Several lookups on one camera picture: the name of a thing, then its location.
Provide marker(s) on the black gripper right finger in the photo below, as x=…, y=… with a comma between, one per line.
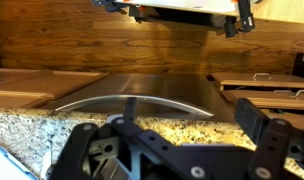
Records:
x=276, y=139

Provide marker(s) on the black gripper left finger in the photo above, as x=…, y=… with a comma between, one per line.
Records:
x=140, y=154

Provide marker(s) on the stainless steel dishwasher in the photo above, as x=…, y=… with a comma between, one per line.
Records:
x=191, y=97

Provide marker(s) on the blue rimmed food container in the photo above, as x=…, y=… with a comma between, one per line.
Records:
x=12, y=169

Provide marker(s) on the wooden cabinet door left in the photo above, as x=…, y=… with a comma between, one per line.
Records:
x=21, y=88

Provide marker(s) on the white table with clamps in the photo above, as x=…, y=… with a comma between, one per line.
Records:
x=229, y=17

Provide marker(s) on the wooden drawer with handle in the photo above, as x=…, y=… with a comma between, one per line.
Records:
x=224, y=80

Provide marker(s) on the curved steel dishwasher handle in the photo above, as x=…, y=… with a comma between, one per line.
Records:
x=135, y=100

